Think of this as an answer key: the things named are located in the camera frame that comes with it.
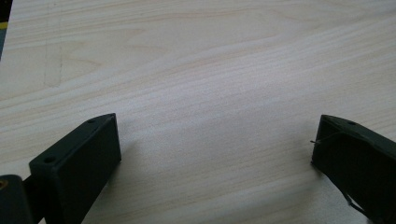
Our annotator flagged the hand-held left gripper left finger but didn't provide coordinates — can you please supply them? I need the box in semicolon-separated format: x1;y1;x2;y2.
28;112;122;224

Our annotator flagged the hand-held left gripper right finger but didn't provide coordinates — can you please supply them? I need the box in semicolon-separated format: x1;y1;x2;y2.
310;114;396;224

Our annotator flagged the black yellow-striped stand base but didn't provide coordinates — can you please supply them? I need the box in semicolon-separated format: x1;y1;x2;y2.
0;0;14;32

